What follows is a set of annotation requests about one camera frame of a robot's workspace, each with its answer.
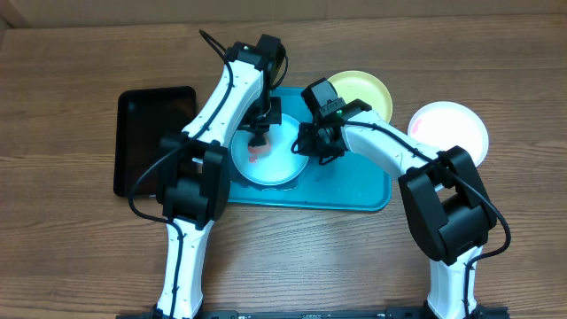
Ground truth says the yellow plate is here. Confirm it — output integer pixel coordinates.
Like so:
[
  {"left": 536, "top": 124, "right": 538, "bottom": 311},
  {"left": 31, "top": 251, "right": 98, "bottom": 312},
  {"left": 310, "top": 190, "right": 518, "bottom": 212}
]
[{"left": 328, "top": 70, "right": 392, "bottom": 122}]

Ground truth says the orange green scrub sponge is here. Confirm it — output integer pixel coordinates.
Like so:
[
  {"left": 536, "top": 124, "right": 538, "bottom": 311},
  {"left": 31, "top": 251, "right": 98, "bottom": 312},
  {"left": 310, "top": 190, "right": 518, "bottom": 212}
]
[{"left": 247, "top": 136, "right": 271, "bottom": 163}]

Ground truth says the black plastic tray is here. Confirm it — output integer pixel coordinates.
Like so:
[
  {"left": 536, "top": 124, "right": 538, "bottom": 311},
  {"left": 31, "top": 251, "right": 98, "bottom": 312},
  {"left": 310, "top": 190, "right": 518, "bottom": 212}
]
[{"left": 113, "top": 86, "right": 197, "bottom": 198}]

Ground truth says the light blue plate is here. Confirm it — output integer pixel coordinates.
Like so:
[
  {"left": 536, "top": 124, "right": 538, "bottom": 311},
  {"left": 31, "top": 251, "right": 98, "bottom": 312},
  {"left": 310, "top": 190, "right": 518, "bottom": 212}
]
[{"left": 230, "top": 114, "right": 308, "bottom": 186}]

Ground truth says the white plate with red stain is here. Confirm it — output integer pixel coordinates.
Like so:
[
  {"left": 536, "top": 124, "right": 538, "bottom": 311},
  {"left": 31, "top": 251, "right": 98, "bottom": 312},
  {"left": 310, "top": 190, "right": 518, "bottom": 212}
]
[{"left": 408, "top": 101, "right": 489, "bottom": 167}]

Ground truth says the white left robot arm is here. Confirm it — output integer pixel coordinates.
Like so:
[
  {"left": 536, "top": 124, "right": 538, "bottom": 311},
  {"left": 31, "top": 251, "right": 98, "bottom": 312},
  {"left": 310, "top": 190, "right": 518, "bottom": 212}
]
[{"left": 154, "top": 34, "right": 287, "bottom": 318}]

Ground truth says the teal plastic tray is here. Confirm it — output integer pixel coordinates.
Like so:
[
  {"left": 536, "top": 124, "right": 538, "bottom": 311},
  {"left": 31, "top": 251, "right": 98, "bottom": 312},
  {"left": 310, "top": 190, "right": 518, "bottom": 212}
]
[{"left": 229, "top": 87, "right": 392, "bottom": 212}]

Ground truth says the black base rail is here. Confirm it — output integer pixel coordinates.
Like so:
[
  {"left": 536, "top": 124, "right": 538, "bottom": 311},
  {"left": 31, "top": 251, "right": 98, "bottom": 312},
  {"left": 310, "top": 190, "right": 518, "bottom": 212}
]
[{"left": 116, "top": 306, "right": 510, "bottom": 319}]

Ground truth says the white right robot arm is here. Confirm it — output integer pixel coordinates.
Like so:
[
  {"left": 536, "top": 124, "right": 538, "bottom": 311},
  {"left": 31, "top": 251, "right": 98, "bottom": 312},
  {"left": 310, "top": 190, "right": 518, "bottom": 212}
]
[{"left": 291, "top": 78, "right": 511, "bottom": 318}]

